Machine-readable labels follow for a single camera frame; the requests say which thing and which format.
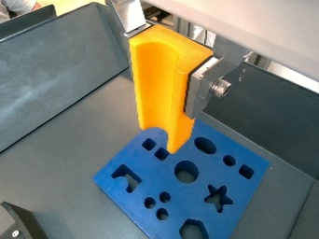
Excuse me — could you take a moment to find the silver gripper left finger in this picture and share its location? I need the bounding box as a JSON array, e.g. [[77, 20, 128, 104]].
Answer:
[[105, 0, 149, 37]]

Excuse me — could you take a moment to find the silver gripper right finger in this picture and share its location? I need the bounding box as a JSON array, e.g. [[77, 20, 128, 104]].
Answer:
[[184, 35, 248, 119]]

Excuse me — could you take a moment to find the yellow foam arch block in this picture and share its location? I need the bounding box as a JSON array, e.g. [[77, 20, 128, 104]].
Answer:
[[128, 25, 212, 153]]

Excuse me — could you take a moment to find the blue foam shape board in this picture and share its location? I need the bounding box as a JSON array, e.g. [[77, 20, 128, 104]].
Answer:
[[93, 121, 269, 239]]

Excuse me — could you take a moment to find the black device corner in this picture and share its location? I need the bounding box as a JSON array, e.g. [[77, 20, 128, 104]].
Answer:
[[0, 202, 48, 239]]

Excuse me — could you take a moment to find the dark grey tray wall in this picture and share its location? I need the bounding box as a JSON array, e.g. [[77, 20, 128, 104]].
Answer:
[[0, 3, 128, 152]]

